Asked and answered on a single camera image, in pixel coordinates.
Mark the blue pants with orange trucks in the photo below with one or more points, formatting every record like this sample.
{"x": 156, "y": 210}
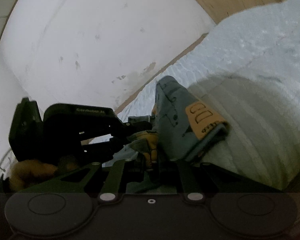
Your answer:
{"x": 183, "y": 128}

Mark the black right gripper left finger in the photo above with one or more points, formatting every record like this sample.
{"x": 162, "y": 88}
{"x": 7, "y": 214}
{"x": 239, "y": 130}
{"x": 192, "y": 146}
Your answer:
{"x": 93, "y": 179}

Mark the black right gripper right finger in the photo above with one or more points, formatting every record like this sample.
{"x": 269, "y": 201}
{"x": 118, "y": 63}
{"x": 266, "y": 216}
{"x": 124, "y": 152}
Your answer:
{"x": 209, "y": 180}

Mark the left hand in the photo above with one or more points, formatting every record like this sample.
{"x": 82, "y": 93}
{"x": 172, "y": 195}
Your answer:
{"x": 27, "y": 173}

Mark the light blue quilted mattress pad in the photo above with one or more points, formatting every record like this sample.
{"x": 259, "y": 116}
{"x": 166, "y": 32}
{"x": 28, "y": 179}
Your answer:
{"x": 248, "y": 70}

